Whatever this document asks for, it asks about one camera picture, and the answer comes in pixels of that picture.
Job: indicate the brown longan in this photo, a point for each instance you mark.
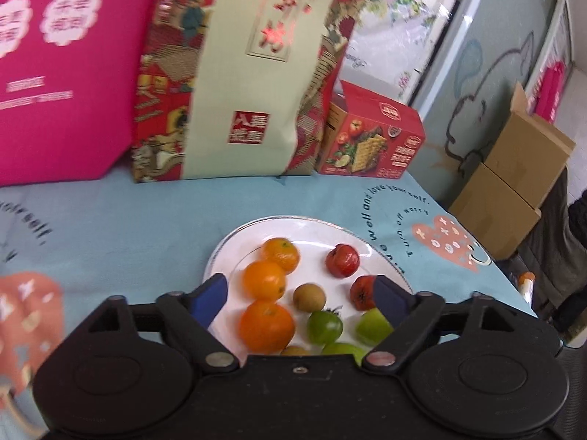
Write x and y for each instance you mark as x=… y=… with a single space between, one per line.
x=296 y=351

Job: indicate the red cracker box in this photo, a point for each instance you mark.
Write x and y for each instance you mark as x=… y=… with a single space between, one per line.
x=371 y=137

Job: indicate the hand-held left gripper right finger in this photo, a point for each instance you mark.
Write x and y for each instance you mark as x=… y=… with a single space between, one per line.
x=390 y=299

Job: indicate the orange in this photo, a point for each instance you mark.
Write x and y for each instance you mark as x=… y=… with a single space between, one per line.
x=264 y=280
x=280 y=253
x=267 y=327

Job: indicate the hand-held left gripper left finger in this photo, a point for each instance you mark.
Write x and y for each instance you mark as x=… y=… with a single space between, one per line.
x=211 y=294

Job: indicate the dark cloth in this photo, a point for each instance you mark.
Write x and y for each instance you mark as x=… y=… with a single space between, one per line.
x=557 y=256

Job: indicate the white floral plastic bag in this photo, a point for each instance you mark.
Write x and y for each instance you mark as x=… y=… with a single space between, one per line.
x=399 y=23

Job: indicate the orange capped bottle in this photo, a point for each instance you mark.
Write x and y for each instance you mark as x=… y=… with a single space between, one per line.
x=527 y=286

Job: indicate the white plate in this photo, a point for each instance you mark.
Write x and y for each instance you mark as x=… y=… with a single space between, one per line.
x=312 y=247

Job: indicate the small green fruit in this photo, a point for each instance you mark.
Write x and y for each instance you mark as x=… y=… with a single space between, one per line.
x=324 y=327

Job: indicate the red and beige gift box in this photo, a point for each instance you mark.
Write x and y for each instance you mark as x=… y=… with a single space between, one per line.
x=238 y=73

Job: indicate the pink bag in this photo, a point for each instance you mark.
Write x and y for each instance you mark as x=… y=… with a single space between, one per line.
x=552 y=89

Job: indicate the blue printed tablecloth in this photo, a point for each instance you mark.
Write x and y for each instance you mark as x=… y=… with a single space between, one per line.
x=137 y=229

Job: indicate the green mango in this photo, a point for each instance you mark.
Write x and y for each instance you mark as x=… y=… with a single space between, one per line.
x=344 y=349
x=372 y=328

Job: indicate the brown kiwi fruit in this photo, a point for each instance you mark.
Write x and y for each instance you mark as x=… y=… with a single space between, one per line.
x=309 y=296

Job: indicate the cardboard box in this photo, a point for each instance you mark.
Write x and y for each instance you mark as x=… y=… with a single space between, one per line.
x=527 y=156
x=497 y=211

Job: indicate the magenta gift box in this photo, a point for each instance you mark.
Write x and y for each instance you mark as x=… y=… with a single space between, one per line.
x=69 y=68

